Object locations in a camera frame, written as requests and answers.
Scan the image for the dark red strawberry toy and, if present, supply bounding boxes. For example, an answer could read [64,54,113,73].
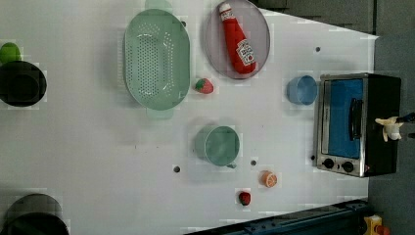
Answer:
[238,191,251,206]

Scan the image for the green plastic mug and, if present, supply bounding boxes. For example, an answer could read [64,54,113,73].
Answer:
[195,125,241,168]

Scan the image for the black silver toaster oven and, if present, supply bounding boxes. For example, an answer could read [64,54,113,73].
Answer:
[315,73,401,177]

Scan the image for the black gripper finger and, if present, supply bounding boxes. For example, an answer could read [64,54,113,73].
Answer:
[396,113,415,123]

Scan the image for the green round object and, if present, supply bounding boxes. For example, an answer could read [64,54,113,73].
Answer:
[0,42,22,64]

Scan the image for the black round mount upper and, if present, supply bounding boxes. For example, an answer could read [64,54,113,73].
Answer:
[0,61,47,107]

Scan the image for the black round mount lower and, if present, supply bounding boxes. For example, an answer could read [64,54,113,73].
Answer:
[1,193,69,235]

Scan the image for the blue plastic cup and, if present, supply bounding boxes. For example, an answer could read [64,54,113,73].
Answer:
[286,75,318,106]

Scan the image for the black round mount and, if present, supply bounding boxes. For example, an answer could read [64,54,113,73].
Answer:
[1,193,69,235]
[0,61,47,107]

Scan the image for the peeled banana toy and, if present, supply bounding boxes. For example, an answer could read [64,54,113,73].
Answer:
[375,117,403,142]

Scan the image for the blue metal frame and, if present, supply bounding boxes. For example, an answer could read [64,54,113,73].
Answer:
[187,200,373,235]

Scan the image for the green perforated colander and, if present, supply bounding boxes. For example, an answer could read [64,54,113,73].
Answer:
[123,0,190,119]

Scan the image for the grey round plate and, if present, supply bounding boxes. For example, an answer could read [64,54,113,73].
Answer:
[204,0,270,79]

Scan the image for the orange slice toy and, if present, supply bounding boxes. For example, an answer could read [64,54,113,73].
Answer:
[259,170,278,188]

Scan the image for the red ketchup bottle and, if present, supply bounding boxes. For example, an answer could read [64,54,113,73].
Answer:
[219,2,256,74]

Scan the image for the yellow red block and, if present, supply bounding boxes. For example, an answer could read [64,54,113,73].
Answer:
[364,214,391,235]

